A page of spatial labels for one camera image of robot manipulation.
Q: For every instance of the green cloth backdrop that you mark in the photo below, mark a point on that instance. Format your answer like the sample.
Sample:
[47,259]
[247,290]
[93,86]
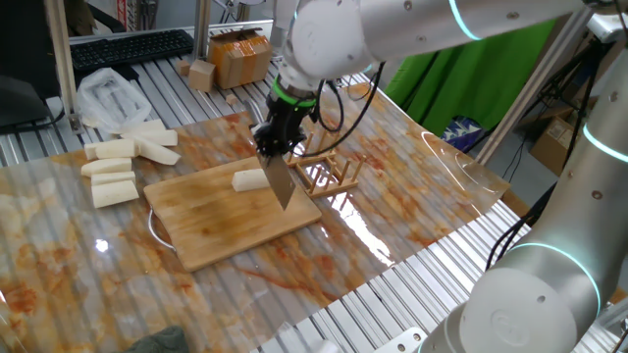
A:
[466,83]

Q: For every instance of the long white radish chunk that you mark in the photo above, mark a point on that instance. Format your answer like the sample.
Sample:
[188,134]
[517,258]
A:
[159,153]

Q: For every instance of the taped cardboard box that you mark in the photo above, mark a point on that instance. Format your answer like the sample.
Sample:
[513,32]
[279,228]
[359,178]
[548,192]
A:
[240,61]

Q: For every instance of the wooden peg dish rack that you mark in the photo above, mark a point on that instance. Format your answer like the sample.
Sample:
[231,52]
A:
[338,186]

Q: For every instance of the black computer monitor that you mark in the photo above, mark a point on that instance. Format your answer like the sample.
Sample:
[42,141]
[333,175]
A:
[24,49]

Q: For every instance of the tiny wooden block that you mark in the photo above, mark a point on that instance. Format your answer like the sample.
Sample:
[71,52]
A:
[231,100]

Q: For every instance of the black computer keyboard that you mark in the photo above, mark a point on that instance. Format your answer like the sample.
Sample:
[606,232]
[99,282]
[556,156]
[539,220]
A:
[130,48]

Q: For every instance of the silver camera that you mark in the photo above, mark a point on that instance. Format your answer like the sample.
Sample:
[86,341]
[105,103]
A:
[608,27]

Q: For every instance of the black tripod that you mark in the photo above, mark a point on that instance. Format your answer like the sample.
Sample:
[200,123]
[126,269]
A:
[584,93]

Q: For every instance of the small wooden block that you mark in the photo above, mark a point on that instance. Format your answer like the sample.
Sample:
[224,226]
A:
[183,67]

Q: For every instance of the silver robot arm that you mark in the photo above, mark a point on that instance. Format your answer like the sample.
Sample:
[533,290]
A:
[333,39]

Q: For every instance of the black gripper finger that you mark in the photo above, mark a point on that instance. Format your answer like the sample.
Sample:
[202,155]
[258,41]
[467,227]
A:
[265,142]
[293,142]

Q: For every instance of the marble pattern plastic mat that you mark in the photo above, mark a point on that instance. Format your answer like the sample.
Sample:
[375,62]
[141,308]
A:
[98,274]

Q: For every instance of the clear plastic bag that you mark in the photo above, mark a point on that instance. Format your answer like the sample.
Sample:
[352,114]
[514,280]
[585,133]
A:
[110,98]

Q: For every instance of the plain cardboard box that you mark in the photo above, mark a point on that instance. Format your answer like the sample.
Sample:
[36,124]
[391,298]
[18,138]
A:
[552,142]

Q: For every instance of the grey green rag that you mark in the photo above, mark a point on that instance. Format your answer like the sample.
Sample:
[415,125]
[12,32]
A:
[159,341]

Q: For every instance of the blue white patterned bag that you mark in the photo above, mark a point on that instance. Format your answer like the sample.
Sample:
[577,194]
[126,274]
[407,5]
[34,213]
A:
[463,133]

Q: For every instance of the aluminium frame post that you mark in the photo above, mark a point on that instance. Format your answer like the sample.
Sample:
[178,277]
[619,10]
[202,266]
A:
[61,59]
[530,88]
[201,29]

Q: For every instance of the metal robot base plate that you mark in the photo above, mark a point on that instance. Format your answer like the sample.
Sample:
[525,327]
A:
[400,342]

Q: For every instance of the large wooden block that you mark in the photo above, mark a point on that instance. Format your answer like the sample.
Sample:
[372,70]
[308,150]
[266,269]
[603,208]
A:
[201,76]

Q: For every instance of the wooden cutting board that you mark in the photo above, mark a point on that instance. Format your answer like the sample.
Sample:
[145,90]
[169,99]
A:
[211,220]

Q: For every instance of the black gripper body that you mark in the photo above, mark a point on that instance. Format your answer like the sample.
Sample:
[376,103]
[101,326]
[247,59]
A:
[289,115]

